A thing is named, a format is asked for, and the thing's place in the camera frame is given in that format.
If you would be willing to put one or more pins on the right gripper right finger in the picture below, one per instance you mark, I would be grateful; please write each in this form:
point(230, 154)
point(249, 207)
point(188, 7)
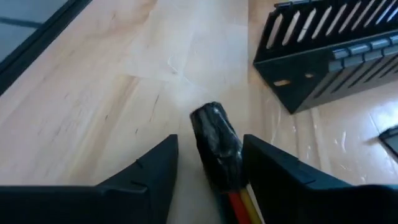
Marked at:
point(295, 199)

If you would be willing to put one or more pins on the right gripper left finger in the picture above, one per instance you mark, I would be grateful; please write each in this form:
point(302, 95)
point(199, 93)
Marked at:
point(140, 199)

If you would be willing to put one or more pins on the black taped bundle end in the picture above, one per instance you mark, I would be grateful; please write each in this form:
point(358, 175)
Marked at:
point(217, 146)

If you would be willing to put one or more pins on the black duct cover strip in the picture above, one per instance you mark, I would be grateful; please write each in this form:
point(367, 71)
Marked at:
point(390, 140)

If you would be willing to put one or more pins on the black aluminium table frame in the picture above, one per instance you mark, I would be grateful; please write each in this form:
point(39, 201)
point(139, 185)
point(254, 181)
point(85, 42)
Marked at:
point(37, 40)

